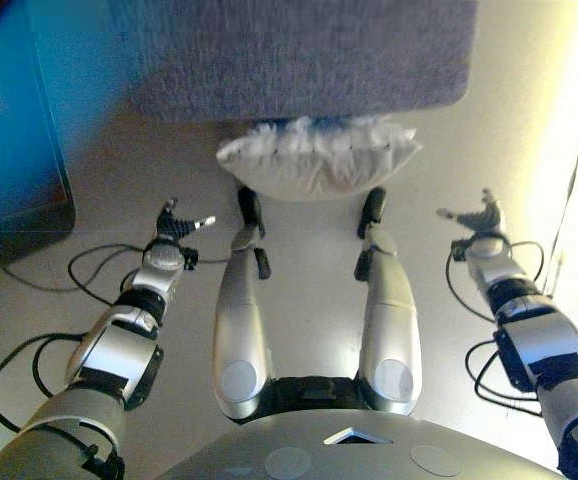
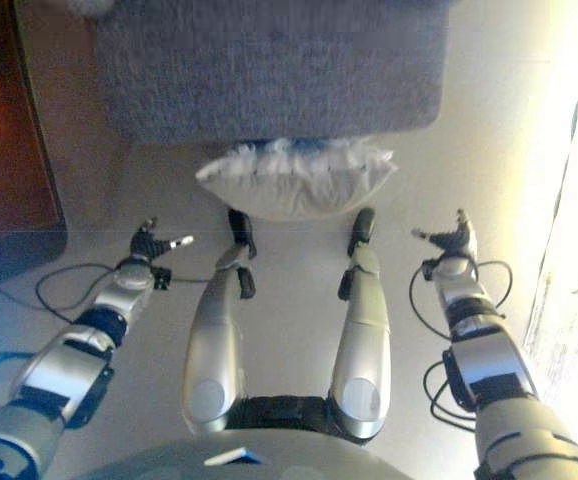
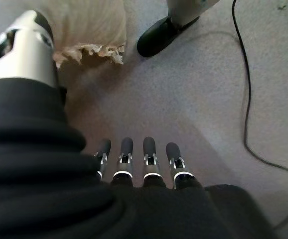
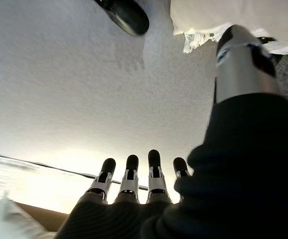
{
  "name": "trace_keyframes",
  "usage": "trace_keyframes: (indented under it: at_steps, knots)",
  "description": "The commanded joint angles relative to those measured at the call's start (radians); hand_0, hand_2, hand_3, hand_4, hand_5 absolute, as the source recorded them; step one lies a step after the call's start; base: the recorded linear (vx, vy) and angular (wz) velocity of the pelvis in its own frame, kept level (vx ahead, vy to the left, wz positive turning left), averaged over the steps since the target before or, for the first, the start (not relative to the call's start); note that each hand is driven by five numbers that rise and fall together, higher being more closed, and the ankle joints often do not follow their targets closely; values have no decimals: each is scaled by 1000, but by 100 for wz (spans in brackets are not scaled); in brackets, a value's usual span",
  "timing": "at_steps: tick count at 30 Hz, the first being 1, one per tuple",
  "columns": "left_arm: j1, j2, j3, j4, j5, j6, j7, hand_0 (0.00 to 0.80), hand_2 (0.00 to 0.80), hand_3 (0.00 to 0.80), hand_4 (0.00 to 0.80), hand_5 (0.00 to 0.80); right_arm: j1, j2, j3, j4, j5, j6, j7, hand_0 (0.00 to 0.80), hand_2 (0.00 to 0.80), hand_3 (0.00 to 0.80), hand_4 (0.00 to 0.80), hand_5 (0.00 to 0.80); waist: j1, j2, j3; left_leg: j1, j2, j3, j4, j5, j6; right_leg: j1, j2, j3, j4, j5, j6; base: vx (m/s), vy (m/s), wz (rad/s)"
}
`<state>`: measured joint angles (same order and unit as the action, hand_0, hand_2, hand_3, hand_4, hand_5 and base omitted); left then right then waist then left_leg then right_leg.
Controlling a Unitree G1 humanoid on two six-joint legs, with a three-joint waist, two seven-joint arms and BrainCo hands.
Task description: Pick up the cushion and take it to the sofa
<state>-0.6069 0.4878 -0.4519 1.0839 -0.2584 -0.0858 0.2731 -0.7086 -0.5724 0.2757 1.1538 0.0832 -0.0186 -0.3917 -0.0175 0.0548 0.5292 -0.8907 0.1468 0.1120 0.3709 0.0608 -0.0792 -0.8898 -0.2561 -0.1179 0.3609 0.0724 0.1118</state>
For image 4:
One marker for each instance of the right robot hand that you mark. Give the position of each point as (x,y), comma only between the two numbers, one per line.
(246,174)

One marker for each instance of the white fringed cushion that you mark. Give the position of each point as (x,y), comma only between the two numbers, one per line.
(208,12)

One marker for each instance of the beige upholstered bed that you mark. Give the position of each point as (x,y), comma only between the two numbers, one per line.
(46,216)

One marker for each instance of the cream fringed blanket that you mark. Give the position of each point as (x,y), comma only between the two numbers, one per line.
(7,221)

